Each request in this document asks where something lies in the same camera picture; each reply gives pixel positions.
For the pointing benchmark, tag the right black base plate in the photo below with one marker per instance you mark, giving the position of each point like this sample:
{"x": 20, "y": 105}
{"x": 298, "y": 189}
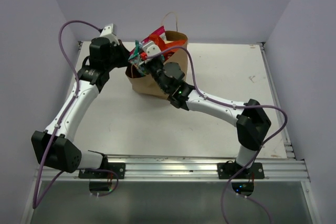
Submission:
{"x": 228, "y": 169}

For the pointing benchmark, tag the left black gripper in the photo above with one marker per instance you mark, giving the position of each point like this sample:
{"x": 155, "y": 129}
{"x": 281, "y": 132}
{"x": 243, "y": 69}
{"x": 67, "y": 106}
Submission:
{"x": 124, "y": 52}

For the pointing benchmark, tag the green Fox's candy bag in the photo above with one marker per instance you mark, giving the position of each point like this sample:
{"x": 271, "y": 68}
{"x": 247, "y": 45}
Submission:
{"x": 136, "y": 60}

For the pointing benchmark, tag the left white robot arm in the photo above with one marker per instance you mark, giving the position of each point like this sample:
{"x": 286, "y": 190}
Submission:
{"x": 54, "y": 147}

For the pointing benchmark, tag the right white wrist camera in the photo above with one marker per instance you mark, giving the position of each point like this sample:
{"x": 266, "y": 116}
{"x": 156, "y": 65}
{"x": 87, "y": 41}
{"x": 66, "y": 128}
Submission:
{"x": 150, "y": 50}

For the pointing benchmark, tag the pink snack bag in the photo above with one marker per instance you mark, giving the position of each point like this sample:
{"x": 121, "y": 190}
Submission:
{"x": 159, "y": 32}

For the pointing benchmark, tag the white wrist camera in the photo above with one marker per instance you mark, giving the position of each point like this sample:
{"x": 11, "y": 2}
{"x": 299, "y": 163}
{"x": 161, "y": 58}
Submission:
{"x": 150, "y": 50}
{"x": 110, "y": 32}

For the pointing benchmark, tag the orange red snack bag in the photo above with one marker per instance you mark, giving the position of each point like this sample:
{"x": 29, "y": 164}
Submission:
{"x": 164, "y": 45}

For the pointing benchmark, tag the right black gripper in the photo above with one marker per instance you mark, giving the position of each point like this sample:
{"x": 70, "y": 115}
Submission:
{"x": 147, "y": 63}

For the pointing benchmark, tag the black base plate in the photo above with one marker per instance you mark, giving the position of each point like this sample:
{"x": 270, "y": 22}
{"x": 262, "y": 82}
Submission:
{"x": 108, "y": 170}
{"x": 228, "y": 169}

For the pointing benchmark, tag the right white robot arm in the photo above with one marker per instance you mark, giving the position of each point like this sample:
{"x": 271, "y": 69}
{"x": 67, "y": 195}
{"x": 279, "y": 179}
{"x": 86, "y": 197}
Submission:
{"x": 250, "y": 120}

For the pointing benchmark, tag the aluminium mounting rail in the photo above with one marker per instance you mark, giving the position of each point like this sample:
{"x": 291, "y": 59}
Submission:
{"x": 200, "y": 169}

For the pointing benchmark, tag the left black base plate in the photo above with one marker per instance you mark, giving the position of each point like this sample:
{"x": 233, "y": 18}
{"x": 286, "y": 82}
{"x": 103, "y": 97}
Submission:
{"x": 108, "y": 170}

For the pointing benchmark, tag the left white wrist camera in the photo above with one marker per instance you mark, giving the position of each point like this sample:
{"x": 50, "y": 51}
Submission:
{"x": 110, "y": 32}

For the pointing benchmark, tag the brown paper bag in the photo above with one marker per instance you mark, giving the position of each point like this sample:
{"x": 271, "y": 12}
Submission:
{"x": 174, "y": 69}

